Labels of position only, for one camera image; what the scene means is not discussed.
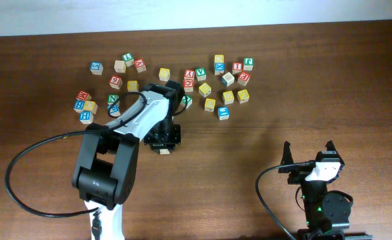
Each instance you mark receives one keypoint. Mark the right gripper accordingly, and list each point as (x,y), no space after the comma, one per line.
(299,172)

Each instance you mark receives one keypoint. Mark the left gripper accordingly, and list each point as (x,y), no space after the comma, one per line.
(170,144)

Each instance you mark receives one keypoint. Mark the green R block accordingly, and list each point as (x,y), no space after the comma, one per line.
(164,152)

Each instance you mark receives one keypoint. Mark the yellow S block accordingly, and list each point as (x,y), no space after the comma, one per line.
(164,74)
(228,97)

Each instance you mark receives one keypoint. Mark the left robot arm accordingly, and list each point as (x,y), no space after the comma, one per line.
(105,171)

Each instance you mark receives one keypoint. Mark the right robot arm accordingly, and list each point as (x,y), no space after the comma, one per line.
(326,212)

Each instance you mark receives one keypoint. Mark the green Z block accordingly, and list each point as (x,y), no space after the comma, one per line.
(186,101)

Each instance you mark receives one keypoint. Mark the blue P block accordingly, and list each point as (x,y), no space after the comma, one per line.
(113,111)

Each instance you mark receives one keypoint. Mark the yellow block lower centre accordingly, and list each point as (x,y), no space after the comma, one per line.
(209,105)

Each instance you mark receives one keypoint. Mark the red Q block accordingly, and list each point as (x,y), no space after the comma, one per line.
(188,85)

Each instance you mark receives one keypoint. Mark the yellow G block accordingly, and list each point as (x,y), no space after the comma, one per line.
(132,86)

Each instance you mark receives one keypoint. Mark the green N block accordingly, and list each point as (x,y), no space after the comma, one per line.
(111,99)

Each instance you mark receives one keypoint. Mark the blue block lower right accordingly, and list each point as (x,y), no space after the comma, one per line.
(223,113)

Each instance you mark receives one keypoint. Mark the red Y block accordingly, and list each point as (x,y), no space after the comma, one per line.
(189,74)

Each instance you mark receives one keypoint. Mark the red 6 block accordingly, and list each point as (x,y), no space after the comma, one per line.
(115,82)

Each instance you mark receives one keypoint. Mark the green V block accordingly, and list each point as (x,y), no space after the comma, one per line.
(201,74)

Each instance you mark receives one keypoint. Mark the red A block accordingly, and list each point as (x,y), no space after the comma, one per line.
(140,65)

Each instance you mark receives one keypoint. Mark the blue H block lower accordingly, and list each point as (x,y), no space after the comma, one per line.
(86,117)

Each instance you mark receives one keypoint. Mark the blue h block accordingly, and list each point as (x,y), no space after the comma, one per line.
(86,117)
(78,106)

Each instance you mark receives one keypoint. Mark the yellow block beside H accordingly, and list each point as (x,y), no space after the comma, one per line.
(90,106)

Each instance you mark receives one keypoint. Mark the plain wooden block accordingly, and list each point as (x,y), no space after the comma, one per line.
(120,66)

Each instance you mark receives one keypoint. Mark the green L block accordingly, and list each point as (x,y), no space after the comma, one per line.
(128,59)

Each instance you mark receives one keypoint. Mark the blue white block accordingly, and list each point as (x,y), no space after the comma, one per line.
(228,79)

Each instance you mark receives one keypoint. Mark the yellow block far right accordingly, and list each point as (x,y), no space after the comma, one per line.
(243,96)

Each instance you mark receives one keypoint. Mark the blue X block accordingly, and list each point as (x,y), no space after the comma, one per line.
(219,68)

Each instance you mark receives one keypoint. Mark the blue H block upper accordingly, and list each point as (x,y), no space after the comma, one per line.
(78,106)

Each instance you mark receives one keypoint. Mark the red M block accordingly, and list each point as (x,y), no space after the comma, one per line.
(83,96)

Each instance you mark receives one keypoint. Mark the yellow block top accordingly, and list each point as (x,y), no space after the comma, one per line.
(219,59)

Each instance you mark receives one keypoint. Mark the blue 5 block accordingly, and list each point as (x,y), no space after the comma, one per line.
(96,68)

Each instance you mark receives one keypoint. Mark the red E block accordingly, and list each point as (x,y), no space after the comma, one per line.
(243,78)

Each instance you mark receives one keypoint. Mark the red I block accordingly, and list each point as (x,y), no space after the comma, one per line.
(237,68)

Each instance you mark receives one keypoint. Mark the green J block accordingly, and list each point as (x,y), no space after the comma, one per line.
(248,64)

